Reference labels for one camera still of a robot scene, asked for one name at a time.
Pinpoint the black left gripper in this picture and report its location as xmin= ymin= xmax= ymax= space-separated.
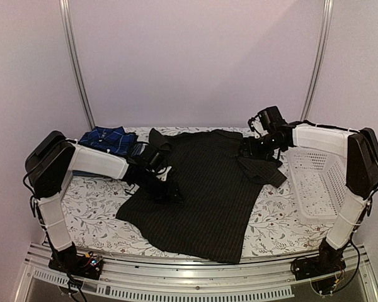
xmin=139 ymin=171 xmax=183 ymax=204

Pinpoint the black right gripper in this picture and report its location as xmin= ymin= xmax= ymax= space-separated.
xmin=238 ymin=132 xmax=283 ymax=157

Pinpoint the black pinstriped long sleeve shirt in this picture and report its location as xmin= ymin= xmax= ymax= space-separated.
xmin=116 ymin=130 xmax=286 ymax=264

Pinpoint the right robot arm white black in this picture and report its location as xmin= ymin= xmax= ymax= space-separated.
xmin=239 ymin=121 xmax=378 ymax=250

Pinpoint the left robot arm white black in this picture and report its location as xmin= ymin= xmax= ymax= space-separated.
xmin=23 ymin=131 xmax=184 ymax=273

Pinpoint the white plastic laundry basket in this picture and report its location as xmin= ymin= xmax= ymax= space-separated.
xmin=286 ymin=147 xmax=349 ymax=221

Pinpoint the blue plaid folded shirt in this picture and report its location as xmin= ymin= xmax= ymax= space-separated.
xmin=78 ymin=126 xmax=138 ymax=157

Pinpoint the floral white tablecloth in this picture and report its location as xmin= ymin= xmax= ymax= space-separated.
xmin=61 ymin=163 xmax=333 ymax=263

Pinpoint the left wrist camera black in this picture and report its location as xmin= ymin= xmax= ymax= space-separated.
xmin=137 ymin=145 xmax=172 ymax=176

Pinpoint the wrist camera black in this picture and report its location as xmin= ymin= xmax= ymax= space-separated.
xmin=248 ymin=106 xmax=286 ymax=138
xmin=137 ymin=145 xmax=172 ymax=176

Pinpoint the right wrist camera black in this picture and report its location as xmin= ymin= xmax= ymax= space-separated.
xmin=248 ymin=106 xmax=286 ymax=138

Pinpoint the aluminium front rail frame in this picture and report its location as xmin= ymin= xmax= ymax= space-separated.
xmin=14 ymin=243 xmax=378 ymax=301

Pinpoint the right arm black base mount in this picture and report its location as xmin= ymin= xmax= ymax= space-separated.
xmin=290 ymin=239 xmax=346 ymax=296

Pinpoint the right aluminium frame post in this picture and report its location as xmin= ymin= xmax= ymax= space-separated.
xmin=301 ymin=0 xmax=334 ymax=120

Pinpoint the aluminium frame post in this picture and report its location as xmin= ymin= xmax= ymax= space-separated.
xmin=59 ymin=0 xmax=95 ymax=130
xmin=301 ymin=0 xmax=334 ymax=120

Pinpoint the left aluminium frame post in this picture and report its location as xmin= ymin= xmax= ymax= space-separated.
xmin=59 ymin=0 xmax=95 ymax=130

